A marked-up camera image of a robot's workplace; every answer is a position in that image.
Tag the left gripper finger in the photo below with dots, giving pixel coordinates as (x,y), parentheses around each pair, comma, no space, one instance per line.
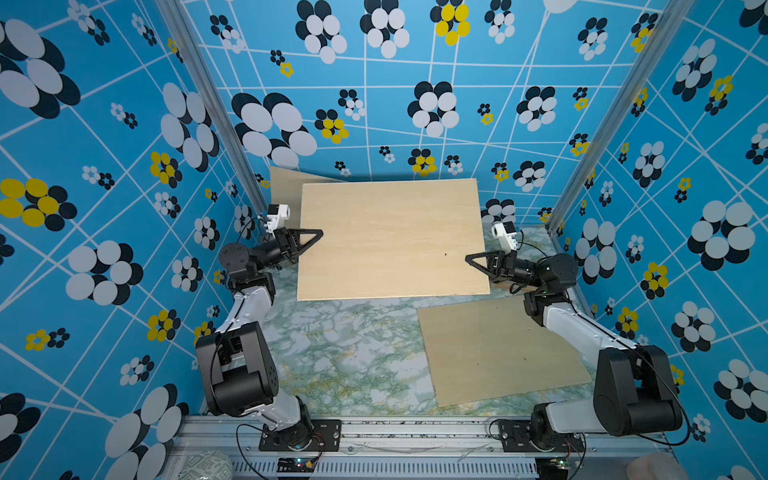
(304,241)
(298,232)

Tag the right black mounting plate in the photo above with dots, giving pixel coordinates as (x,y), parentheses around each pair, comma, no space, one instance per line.
(516,437)

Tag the plywood board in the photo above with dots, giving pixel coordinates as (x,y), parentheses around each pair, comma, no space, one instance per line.
(490,349)
(391,240)
(287,187)

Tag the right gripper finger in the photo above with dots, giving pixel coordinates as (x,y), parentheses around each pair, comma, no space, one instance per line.
(475,256)
(482,264)

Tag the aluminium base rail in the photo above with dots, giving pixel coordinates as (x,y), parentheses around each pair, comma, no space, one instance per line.
(406,448)

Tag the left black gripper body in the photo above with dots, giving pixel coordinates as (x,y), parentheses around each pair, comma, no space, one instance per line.
(272,254)

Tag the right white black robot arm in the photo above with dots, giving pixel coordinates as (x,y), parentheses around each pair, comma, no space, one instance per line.
(633,393)

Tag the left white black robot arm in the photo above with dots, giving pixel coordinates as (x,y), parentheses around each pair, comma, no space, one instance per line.
(239,375)

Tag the black mounting plate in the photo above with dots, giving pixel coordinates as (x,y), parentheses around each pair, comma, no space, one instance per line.
(516,437)
(317,436)

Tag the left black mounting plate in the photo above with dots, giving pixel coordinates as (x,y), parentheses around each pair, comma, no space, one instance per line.
(317,436)

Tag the pink round object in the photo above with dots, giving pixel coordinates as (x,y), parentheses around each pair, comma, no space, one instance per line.
(655,466)

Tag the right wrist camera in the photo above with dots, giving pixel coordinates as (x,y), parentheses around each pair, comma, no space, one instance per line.
(508,236)

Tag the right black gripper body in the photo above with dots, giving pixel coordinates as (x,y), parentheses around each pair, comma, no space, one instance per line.
(518,274)

